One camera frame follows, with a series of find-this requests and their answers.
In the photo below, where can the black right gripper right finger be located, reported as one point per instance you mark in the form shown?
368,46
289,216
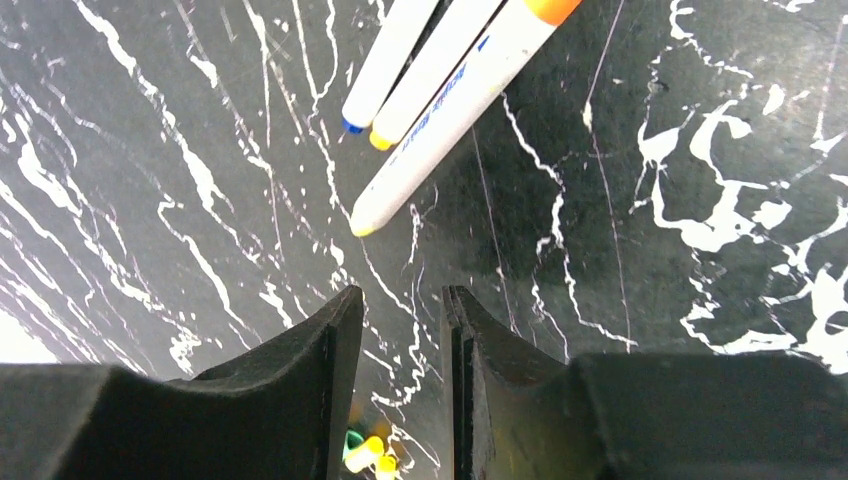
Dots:
517,413

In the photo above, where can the green pen cap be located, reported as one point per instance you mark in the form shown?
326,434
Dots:
353,441

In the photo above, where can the yellow pen cap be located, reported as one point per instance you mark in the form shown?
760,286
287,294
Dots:
386,468
366,455

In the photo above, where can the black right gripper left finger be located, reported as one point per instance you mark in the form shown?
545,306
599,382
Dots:
277,411

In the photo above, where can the yellow cap marker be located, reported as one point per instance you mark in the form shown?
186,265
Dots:
452,36
510,39

